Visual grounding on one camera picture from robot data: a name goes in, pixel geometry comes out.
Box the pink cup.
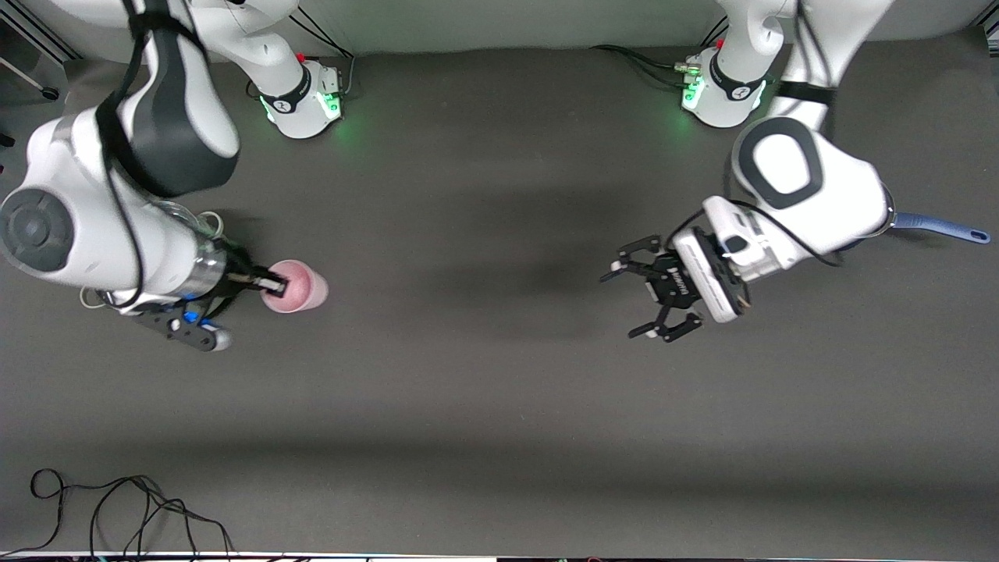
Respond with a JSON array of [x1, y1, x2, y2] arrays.
[[260, 259, 329, 314]]

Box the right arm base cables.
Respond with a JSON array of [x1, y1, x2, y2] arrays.
[[289, 6, 357, 99]]

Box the loose black cable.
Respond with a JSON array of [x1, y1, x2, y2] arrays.
[[0, 468, 235, 557]]

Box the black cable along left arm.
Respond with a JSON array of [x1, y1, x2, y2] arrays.
[[663, 0, 845, 270]]

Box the aluminium frame rail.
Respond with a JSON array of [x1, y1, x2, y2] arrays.
[[0, 16, 83, 63]]

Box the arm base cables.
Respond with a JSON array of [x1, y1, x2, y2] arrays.
[[289, 6, 357, 99], [591, 12, 723, 91]]

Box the pale green cooking pot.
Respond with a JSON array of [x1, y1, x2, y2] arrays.
[[80, 201, 235, 315]]

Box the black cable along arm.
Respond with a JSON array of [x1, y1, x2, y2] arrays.
[[94, 0, 205, 309], [663, 0, 845, 270]]

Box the black cable along right arm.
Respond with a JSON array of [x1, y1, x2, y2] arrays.
[[94, 0, 205, 309]]

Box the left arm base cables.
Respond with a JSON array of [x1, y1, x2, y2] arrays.
[[591, 12, 723, 91]]

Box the dark blue saucepan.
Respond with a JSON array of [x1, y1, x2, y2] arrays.
[[839, 191, 990, 254]]

